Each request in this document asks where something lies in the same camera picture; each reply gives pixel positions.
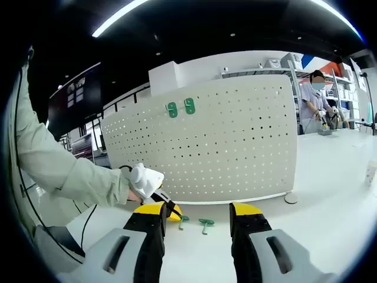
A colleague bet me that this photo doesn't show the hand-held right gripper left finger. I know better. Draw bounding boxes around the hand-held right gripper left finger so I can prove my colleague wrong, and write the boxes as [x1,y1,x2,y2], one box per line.
[57,202,168,283]

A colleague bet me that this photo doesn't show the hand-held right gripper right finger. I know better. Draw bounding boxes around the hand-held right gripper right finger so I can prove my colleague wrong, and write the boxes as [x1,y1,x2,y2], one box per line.
[229,202,335,283]

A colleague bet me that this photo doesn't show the green hook assembly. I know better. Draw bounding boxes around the green hook assembly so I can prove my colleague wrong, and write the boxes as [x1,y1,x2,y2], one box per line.
[176,215,190,231]
[184,97,197,115]
[165,101,180,119]
[198,218,216,236]

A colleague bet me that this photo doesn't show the white perforated mounting plate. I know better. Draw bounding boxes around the white perforated mounting plate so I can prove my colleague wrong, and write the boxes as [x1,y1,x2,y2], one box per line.
[101,74,299,205]

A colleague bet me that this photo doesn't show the person's left hand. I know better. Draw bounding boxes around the person's left hand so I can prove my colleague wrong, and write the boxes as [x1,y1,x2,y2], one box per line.
[127,188,144,205]

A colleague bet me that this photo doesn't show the dark computer monitor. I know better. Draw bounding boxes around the dark computer monitor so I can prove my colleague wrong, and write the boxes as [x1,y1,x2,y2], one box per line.
[72,132,95,162]

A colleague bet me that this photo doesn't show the person's light green jacket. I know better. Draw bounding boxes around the person's light green jacket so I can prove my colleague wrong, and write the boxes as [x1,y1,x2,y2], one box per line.
[4,45,98,233]

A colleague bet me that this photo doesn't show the metal storage shelf rack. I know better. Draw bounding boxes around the metal storage shelf rack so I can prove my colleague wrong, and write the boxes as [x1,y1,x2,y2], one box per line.
[220,52,362,127]

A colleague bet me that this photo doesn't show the long ceiling light strip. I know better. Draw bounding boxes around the long ceiling light strip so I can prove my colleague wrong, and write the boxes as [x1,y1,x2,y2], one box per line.
[91,0,365,41]

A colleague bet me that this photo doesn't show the white plastic crate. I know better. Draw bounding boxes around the white plastic crate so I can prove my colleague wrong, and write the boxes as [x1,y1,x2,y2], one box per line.
[281,52,303,70]

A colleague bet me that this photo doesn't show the black tripod stand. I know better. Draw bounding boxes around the black tripod stand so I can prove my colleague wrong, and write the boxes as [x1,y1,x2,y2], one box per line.
[355,71,377,135]

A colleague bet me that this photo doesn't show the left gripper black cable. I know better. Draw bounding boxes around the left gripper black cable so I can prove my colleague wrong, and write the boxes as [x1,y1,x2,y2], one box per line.
[81,164,133,253]

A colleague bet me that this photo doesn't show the dark wall screen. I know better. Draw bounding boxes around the dark wall screen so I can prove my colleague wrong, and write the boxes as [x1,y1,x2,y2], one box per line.
[48,61,102,130]

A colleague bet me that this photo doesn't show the red blue wall banner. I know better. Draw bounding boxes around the red blue wall banner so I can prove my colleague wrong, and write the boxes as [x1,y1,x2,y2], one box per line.
[303,54,344,74]

